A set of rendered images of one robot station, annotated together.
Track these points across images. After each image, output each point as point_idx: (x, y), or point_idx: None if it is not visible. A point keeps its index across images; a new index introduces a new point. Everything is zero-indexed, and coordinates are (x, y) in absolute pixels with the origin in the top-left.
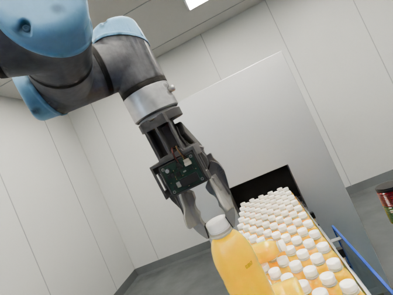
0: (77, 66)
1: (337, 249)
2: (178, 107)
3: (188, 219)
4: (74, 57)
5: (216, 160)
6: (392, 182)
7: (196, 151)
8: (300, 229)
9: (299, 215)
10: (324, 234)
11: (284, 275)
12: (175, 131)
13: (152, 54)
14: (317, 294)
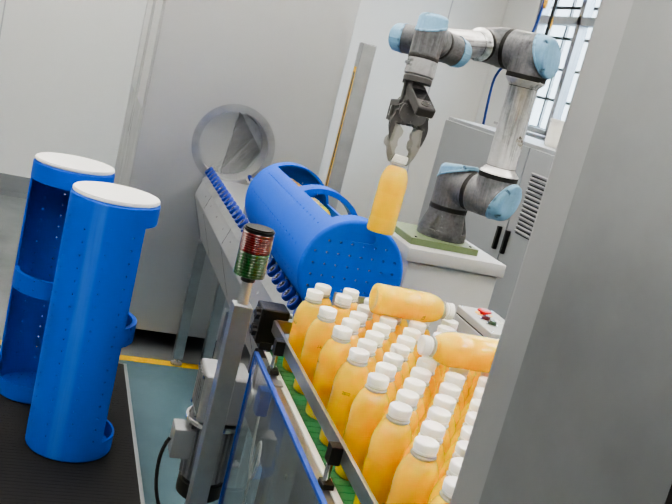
0: (408, 53)
1: (340, 444)
2: (404, 74)
3: (408, 144)
4: (402, 52)
5: (393, 115)
6: (253, 226)
7: (390, 102)
8: (410, 393)
9: (431, 438)
10: (370, 495)
11: (409, 339)
12: (404, 89)
13: (413, 38)
14: (360, 312)
